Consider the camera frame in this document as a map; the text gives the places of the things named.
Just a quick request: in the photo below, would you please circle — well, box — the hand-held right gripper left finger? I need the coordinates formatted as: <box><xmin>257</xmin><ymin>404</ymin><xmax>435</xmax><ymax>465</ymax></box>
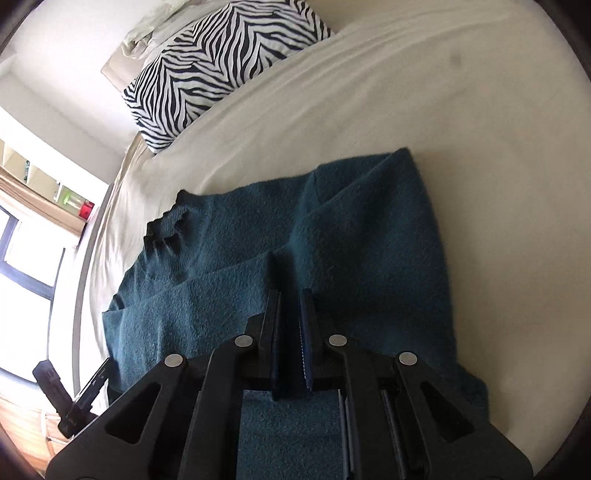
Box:
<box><xmin>45</xmin><ymin>290</ymin><xmax>283</xmax><ymax>480</ymax></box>

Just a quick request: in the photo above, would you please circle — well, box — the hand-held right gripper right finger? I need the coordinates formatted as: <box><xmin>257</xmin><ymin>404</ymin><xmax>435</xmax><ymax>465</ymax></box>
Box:
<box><xmin>301</xmin><ymin>289</ymin><xmax>534</xmax><ymax>480</ymax></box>

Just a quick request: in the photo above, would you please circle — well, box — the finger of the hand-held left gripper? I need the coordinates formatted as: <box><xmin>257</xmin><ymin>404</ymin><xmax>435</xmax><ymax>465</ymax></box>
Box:
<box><xmin>32</xmin><ymin>360</ymin><xmax>77</xmax><ymax>438</ymax></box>
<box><xmin>69</xmin><ymin>357</ymin><xmax>112</xmax><ymax>428</ymax></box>

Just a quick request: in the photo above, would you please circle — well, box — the teal knit sweater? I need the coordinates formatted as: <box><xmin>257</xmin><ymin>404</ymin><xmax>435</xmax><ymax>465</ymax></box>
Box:
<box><xmin>102</xmin><ymin>147</ymin><xmax>490</xmax><ymax>480</ymax></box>

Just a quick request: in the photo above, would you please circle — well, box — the black framed window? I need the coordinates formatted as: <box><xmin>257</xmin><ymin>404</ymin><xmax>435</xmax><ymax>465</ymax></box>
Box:
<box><xmin>0</xmin><ymin>203</ymin><xmax>68</xmax><ymax>308</ymax></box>

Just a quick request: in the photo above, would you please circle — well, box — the green lidded jar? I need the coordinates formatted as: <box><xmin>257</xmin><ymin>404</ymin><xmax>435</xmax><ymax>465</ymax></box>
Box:
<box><xmin>58</xmin><ymin>185</ymin><xmax>84</xmax><ymax>213</ymax></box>

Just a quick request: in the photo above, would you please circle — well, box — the beige curtain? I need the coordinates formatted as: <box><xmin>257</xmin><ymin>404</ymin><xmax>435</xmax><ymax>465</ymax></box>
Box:
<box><xmin>0</xmin><ymin>165</ymin><xmax>89</xmax><ymax>237</ymax></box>

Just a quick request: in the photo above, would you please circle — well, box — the bed with beige sheet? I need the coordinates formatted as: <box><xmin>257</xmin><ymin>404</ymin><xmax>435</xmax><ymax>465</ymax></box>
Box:
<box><xmin>73</xmin><ymin>0</ymin><xmax>591</xmax><ymax>467</ymax></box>

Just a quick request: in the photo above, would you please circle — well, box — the zebra print pillow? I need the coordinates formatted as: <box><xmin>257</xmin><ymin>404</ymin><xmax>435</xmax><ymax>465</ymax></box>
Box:
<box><xmin>122</xmin><ymin>0</ymin><xmax>332</xmax><ymax>154</ymax></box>

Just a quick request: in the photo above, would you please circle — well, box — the beige padded headboard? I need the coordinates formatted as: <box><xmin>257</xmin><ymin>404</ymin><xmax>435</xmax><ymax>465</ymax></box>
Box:
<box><xmin>100</xmin><ymin>44</ymin><xmax>139</xmax><ymax>89</ymax></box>

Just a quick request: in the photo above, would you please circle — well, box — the folded beige duvet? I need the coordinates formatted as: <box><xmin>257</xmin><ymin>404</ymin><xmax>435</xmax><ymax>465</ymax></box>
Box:
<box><xmin>121</xmin><ymin>0</ymin><xmax>232</xmax><ymax>61</ymax></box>

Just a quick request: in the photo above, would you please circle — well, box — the white wall shelf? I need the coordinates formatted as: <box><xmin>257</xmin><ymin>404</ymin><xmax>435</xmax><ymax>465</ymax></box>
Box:
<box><xmin>0</xmin><ymin>137</ymin><xmax>63</xmax><ymax>200</ymax></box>

